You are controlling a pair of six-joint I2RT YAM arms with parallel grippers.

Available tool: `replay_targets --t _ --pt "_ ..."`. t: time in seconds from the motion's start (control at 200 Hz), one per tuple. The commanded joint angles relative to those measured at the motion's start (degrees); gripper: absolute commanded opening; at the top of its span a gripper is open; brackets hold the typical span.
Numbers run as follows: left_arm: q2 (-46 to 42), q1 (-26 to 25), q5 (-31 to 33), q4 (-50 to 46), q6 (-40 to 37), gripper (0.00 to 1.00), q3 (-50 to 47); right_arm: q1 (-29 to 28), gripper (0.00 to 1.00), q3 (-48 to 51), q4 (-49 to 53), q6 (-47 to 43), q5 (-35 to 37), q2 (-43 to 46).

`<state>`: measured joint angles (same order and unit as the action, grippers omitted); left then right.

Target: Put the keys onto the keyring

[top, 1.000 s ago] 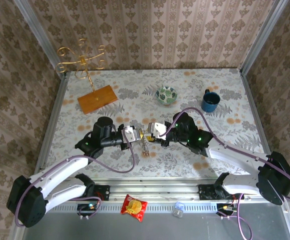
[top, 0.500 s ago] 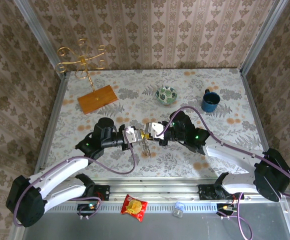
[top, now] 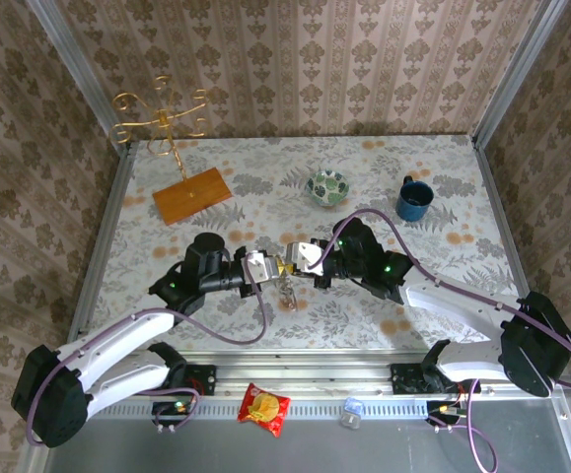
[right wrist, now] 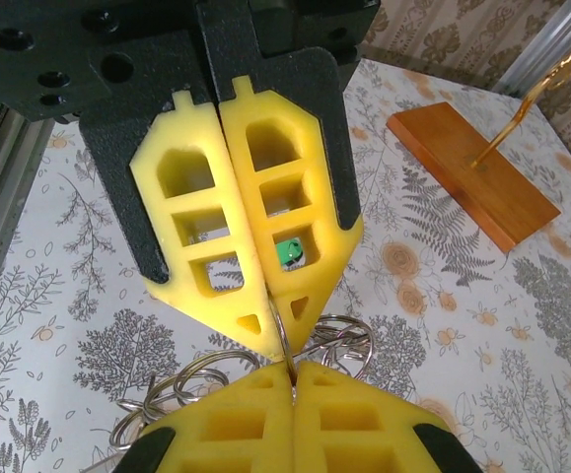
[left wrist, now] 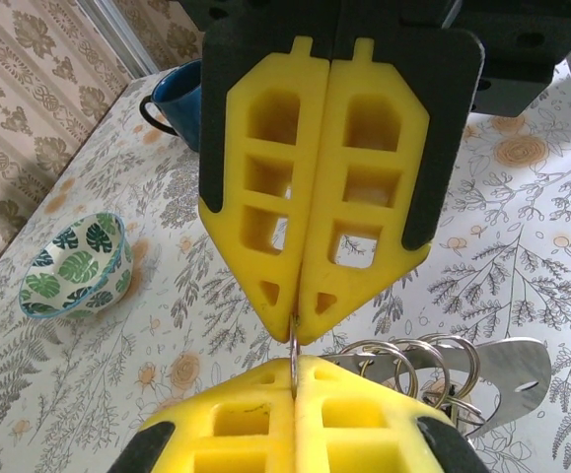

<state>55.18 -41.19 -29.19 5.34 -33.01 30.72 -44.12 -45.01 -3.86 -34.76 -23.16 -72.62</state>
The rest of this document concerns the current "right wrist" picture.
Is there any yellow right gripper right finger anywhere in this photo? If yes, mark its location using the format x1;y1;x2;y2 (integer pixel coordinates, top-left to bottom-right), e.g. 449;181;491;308
292;361;478;473

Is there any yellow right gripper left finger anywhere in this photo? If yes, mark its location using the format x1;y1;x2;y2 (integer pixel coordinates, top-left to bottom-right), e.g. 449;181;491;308
116;367;295;473

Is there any silver keyring bunch with keys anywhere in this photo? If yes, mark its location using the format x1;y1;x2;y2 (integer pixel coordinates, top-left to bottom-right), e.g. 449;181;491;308
111;300;376;450

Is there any aluminium front rail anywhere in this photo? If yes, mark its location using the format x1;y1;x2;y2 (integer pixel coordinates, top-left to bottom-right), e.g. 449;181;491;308
0;110;55;346

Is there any gold wire stand wooden base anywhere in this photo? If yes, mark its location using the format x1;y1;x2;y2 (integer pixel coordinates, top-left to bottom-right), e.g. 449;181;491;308
387;38;571;255

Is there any aluminium frame post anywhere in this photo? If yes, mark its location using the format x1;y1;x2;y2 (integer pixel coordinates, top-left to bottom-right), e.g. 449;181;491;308
490;0;571;102

